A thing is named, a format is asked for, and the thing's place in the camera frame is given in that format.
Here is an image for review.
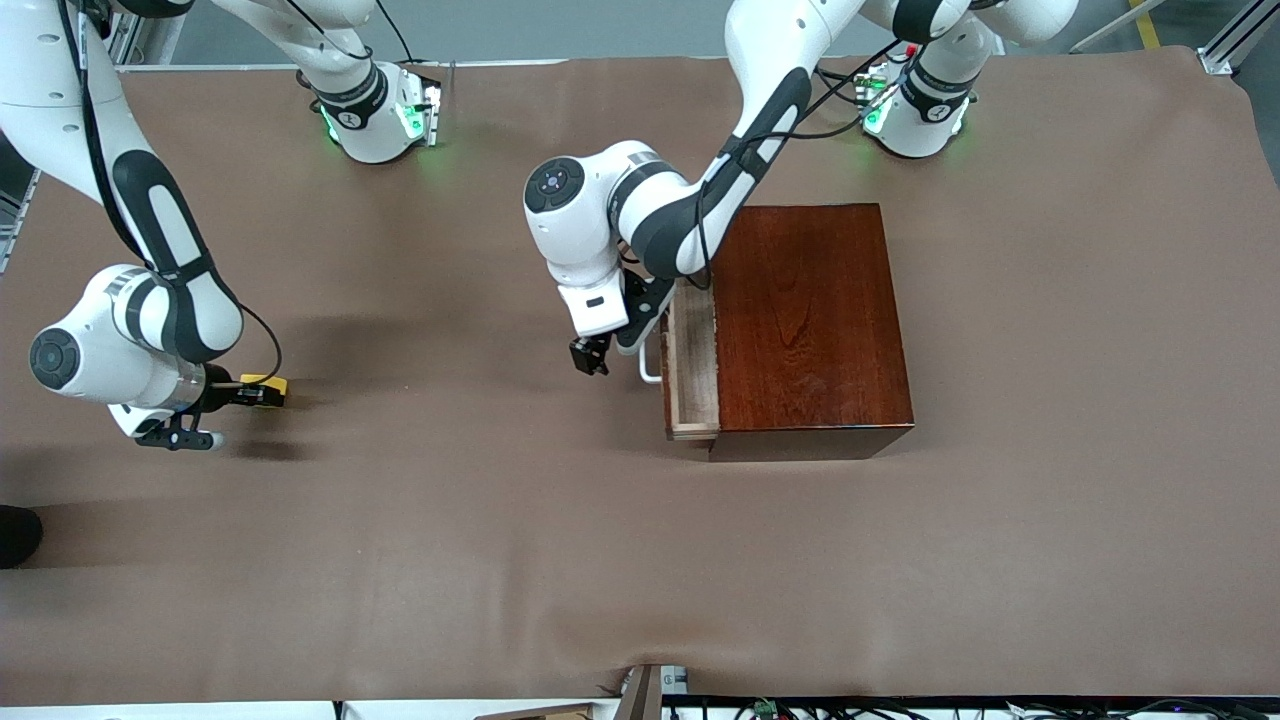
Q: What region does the light wood drawer white handle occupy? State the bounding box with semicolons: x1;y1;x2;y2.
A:
638;280;721;442

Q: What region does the brown paper table cover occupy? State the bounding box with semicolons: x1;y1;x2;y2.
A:
0;45;1280;706

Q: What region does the dark red wooden cabinet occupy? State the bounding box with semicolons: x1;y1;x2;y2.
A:
710;204;916;463

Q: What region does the black round object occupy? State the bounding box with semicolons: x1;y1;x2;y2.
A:
0;505;44;570

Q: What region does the short aluminium profile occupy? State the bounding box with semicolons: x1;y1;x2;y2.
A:
1198;0;1280;77

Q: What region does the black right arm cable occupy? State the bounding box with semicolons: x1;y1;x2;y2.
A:
55;0;284;386

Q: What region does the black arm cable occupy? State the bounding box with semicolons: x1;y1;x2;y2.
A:
693;38;906;291
55;0;284;386

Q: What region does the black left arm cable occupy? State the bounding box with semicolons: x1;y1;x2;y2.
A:
693;38;906;291

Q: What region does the black base cable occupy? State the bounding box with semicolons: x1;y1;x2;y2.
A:
815;62;873;111
375;0;417;64

